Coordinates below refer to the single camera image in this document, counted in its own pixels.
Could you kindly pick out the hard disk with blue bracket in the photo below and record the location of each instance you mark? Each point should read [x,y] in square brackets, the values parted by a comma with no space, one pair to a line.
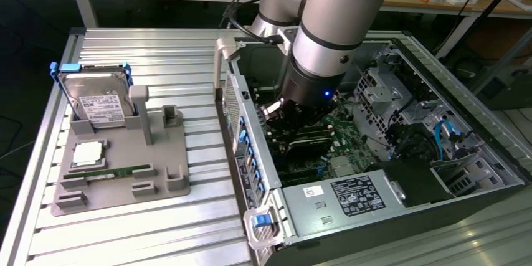
[99,97]

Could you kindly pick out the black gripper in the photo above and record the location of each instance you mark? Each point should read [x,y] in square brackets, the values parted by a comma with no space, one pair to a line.
[311,88]

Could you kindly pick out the silver disk bay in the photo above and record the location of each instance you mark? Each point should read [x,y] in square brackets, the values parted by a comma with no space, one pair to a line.
[461,182]

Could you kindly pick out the silver chipset heatsink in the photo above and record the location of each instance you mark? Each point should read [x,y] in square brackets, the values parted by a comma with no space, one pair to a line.
[347,166]

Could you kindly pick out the grey plastic parts rack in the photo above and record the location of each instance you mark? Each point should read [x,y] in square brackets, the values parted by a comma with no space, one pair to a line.
[157,154]

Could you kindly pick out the silver CPU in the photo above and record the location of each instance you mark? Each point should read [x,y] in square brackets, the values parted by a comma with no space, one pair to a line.
[88,154]

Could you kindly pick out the blue case latch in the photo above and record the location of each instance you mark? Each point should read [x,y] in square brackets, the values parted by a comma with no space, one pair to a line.
[261,220]

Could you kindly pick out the open grey PC case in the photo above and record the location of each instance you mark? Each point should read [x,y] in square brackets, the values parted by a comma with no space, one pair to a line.
[415,241]

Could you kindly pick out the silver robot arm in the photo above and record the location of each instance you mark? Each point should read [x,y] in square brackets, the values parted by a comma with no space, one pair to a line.
[340,13]

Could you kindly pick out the black Nvidia graphics card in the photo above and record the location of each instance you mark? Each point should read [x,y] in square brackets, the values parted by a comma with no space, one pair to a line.
[309,149]

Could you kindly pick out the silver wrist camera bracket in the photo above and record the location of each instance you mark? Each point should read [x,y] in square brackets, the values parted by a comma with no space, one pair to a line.
[288,38]

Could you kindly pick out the black plastic shroud box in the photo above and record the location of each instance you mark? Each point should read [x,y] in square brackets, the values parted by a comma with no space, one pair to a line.
[415,185]

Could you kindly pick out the black tripod pole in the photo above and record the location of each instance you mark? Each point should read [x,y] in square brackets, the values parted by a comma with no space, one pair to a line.
[485,7]

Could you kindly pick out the metal drive cage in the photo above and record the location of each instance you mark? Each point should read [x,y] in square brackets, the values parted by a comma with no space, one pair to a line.
[380,97]

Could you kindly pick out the grey power supply unit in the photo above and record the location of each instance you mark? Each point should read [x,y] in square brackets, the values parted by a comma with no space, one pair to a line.
[316,203]

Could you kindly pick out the green motherboard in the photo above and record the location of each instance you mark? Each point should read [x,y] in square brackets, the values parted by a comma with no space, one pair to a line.
[347,144]

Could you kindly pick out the green RAM stick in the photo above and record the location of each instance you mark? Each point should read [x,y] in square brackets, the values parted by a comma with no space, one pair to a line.
[120,173]

